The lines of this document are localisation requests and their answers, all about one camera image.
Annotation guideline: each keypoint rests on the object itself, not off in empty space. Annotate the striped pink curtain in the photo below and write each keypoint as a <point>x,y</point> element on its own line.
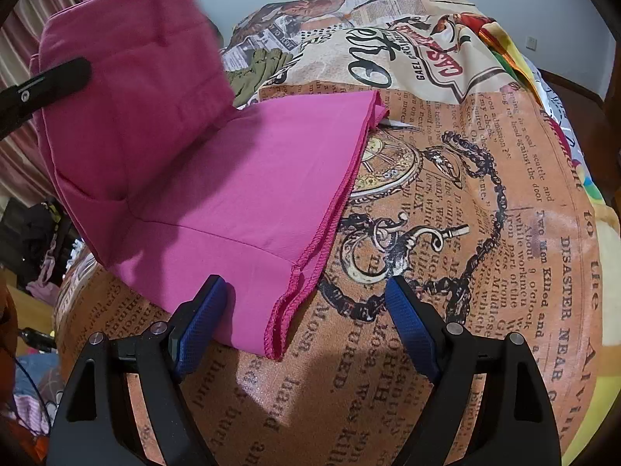
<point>19,165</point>

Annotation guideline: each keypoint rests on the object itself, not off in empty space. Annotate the pink pants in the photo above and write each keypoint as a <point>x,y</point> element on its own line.
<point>218,179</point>

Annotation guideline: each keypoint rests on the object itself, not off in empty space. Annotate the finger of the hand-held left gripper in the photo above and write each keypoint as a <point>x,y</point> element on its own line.
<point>53,80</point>

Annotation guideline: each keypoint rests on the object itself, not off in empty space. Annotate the blue cloth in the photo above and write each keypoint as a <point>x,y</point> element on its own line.
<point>29,378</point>

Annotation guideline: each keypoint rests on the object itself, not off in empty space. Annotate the white wall socket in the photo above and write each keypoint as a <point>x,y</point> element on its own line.
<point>532,41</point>

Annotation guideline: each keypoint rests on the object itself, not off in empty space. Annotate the olive green garment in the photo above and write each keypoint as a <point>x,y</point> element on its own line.
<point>257,70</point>

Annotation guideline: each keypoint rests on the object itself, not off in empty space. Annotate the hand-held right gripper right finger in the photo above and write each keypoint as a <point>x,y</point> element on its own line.
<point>412,325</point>

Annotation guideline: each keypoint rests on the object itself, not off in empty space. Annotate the dark clothes pile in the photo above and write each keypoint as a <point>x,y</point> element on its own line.
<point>29,233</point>

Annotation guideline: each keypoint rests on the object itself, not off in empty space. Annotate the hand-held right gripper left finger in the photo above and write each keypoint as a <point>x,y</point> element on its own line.
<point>203,320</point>

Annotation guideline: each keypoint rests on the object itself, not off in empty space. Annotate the newspaper print blanket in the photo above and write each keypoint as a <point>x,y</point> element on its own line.
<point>436,252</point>

